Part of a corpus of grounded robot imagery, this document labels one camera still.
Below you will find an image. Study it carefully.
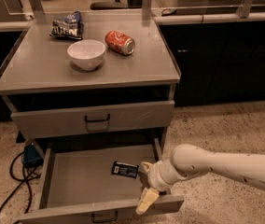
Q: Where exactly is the dark counter cabinet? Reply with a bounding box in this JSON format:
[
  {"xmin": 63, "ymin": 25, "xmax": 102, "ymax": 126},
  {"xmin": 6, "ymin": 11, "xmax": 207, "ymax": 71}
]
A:
[{"xmin": 160, "ymin": 21, "xmax": 265, "ymax": 106}]

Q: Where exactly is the grey drawer cabinet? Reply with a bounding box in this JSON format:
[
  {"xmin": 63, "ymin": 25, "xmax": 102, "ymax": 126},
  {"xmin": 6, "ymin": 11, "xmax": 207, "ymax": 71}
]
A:
[{"xmin": 0, "ymin": 9, "xmax": 182, "ymax": 161}]

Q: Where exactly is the dark blue rxbar wrapper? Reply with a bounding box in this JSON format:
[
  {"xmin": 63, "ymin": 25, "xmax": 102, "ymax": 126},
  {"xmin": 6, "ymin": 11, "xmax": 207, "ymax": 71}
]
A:
[{"xmin": 111, "ymin": 161, "xmax": 139, "ymax": 178}]

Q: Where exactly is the closed top drawer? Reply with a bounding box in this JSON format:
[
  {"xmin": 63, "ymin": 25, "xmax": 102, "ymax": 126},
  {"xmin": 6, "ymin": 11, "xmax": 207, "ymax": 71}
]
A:
[{"xmin": 11, "ymin": 101, "xmax": 174, "ymax": 139}]

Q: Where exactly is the red soda can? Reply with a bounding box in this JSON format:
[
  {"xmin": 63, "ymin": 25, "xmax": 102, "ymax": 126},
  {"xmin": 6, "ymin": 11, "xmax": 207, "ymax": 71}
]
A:
[{"xmin": 105, "ymin": 31, "xmax": 135, "ymax": 55}]

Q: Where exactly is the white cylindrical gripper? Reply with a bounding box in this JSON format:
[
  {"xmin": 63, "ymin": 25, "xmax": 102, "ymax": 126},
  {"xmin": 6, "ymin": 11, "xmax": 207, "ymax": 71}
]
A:
[{"xmin": 135, "ymin": 160, "xmax": 183, "ymax": 215}]

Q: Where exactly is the blue power box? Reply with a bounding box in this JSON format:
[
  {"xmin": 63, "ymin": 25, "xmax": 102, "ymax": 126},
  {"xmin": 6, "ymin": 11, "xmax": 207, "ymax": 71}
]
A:
[{"xmin": 21, "ymin": 144, "xmax": 44, "ymax": 168}]

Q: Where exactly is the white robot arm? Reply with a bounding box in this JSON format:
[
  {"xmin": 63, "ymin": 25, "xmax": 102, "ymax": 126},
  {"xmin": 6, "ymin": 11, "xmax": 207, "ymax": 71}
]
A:
[{"xmin": 136, "ymin": 144, "xmax": 265, "ymax": 215}]

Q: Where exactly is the open middle drawer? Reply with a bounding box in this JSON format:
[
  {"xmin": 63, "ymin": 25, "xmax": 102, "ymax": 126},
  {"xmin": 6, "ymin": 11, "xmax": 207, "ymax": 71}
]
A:
[{"xmin": 18, "ymin": 137, "xmax": 185, "ymax": 224}]

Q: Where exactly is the white ceramic bowl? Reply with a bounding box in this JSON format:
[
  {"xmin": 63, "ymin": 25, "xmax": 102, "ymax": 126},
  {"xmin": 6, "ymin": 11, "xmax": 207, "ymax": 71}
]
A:
[{"xmin": 67, "ymin": 39, "xmax": 106, "ymax": 71}]

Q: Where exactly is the blue chip bag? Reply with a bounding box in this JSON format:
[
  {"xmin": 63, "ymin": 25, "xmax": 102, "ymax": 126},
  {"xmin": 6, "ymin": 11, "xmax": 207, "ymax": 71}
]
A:
[{"xmin": 49, "ymin": 10, "xmax": 84, "ymax": 40}]

